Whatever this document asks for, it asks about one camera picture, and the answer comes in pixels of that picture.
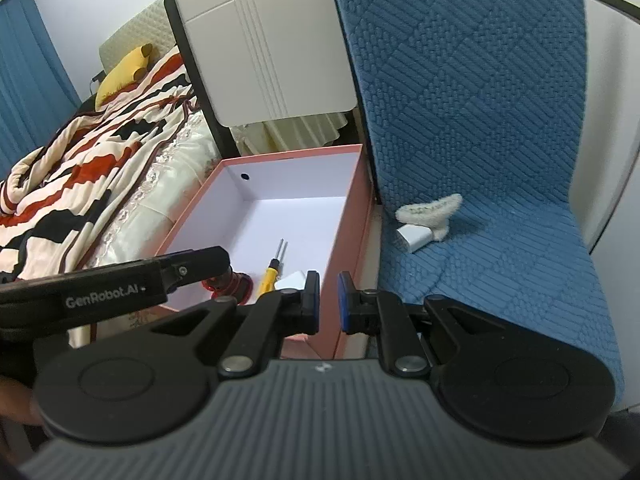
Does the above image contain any black frame post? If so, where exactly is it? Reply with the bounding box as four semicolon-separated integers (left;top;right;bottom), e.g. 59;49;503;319
163;0;242;159

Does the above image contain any yellow screwdriver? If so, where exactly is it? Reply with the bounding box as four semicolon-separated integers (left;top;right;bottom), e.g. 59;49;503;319
254;238;289;307

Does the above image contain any blue textured mat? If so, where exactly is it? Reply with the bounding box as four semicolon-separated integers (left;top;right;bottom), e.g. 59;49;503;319
323;0;627;407

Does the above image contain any beige quilted headboard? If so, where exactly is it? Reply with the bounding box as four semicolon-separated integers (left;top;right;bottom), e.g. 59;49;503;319
98;0;174;69

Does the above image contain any yellow plush pillow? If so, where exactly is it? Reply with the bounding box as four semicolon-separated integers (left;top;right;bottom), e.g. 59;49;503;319
94;43;154;107

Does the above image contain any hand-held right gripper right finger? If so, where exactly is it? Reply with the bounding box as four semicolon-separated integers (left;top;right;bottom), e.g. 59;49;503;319
337;271;507;379

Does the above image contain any blue curtain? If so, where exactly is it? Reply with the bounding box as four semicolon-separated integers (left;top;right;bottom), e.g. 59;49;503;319
0;0;82;183

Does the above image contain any pink cardboard box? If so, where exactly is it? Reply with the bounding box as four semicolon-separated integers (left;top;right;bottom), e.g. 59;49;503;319
149;143;377;361

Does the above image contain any cream pleated cloth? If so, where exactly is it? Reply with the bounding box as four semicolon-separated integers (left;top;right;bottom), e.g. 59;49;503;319
229;110;360;157

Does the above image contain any red and black gadget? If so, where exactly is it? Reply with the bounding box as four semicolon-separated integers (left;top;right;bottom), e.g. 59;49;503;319
202;269;256;307

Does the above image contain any white fuzzy sock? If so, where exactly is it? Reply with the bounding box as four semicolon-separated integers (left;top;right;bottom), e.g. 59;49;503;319
394;193;464;242

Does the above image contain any small white adapter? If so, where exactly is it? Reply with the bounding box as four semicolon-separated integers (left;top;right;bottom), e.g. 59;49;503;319
397;226;436;254

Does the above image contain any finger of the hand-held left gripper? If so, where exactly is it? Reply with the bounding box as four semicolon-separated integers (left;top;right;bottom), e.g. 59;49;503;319
159;246;234;292

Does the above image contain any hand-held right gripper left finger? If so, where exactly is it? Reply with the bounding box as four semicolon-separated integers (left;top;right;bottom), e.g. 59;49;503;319
145;270;321;379

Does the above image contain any red black striped blanket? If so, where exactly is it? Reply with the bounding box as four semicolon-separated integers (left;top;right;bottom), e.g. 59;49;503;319
0;47;202;282

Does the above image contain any person's left hand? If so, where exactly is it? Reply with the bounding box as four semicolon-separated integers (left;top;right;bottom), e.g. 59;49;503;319
0;379;45;427

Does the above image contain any white bedside cabinet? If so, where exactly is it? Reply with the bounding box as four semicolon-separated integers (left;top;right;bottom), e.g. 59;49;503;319
171;0;359;129

